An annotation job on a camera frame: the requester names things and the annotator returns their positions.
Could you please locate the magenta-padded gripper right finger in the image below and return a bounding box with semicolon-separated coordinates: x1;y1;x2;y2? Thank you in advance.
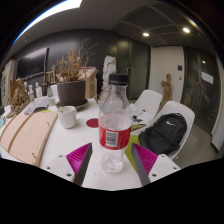
130;142;182;187

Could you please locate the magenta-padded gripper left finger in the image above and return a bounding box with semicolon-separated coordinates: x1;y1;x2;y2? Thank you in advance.
43;142;94;187

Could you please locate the clear plastic bottle red label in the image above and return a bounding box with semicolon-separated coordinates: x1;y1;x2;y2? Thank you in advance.
98;73;133;174

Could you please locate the black backpack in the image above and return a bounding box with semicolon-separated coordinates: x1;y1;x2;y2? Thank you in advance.
138;112;188;156

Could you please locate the flat round red coaster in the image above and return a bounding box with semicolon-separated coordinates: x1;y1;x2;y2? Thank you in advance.
85;117;100;129

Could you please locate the white ceramic mug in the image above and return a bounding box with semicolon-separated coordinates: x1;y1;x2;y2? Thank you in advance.
57;105;78;130

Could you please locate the pile of papers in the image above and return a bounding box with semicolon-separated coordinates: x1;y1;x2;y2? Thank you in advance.
129;103;153;131

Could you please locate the grey plant pot saucer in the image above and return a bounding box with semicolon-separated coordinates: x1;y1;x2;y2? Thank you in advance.
55;98;90;112

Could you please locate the small white cup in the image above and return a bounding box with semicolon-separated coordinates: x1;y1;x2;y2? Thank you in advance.
47;96;57;107

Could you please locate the dried plant in grey pot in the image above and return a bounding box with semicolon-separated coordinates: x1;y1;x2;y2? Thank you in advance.
53;38;100;108

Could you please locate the printed paper sheet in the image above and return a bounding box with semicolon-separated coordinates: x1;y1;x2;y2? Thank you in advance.
22;96;49;115

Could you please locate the wooden figure sculpture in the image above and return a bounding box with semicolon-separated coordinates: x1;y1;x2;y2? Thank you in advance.
160;73;172;109

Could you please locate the grey spray bottle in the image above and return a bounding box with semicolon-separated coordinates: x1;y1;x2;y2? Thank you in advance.
46;81;54;98

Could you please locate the brown cardboard box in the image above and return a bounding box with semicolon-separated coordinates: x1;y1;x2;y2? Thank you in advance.
79;66;100;99

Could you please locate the white plaster bust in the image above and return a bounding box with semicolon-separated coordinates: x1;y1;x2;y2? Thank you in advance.
34;82;44;98
27;83;36;101

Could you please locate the brown carved relief sculpture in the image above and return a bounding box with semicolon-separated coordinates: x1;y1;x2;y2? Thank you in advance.
5;78;32;119

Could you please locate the wooden easel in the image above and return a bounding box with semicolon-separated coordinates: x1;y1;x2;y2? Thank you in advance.
42;64;58;96

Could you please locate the white cabinet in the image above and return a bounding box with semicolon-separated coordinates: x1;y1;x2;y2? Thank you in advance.
1;59;16;107

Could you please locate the long ceiling light strip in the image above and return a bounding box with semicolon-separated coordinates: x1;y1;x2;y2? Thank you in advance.
11;0;84;48

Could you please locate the white standing statue on pedestal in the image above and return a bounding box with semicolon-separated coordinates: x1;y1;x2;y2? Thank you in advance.
97;54;118;108

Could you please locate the black wall screen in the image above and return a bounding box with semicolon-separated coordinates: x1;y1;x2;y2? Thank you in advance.
16;47;49;79

